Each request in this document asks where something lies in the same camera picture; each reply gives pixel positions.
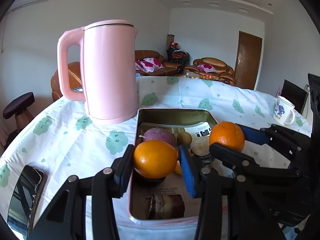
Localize pink metal tin box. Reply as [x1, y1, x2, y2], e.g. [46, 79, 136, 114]
[128, 108, 230, 228]

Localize small yellow-green longan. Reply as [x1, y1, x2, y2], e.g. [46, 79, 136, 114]
[176, 132, 192, 145]

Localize stacked chairs in corner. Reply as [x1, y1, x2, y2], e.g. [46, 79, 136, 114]
[167, 41, 190, 67]

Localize coffee table with items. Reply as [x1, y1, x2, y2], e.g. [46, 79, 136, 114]
[177, 71, 220, 81]

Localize black television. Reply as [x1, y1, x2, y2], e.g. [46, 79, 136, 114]
[280, 80, 308, 114]

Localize brown wooden door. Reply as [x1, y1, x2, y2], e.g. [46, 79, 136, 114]
[234, 31, 263, 90]

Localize brown leather armchair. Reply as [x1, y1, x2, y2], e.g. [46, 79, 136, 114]
[184, 57, 236, 86]

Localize orange wooden chair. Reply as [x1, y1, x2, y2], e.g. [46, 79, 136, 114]
[50, 61, 83, 103]

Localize black smartphone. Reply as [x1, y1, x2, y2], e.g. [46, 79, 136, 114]
[7, 165, 47, 240]

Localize small orange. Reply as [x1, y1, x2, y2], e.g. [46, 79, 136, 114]
[133, 140, 177, 179]

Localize long brown leather sofa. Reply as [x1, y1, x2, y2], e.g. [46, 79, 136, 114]
[135, 50, 183, 76]

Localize white cartoon mug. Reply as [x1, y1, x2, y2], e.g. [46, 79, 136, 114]
[273, 95, 296, 125]

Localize pink electric kettle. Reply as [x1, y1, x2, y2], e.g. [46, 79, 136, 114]
[57, 20, 138, 124]

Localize purple passion fruit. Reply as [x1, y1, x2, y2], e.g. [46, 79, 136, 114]
[139, 128, 176, 146]

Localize dark round stool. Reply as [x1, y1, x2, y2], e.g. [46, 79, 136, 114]
[3, 92, 35, 132]

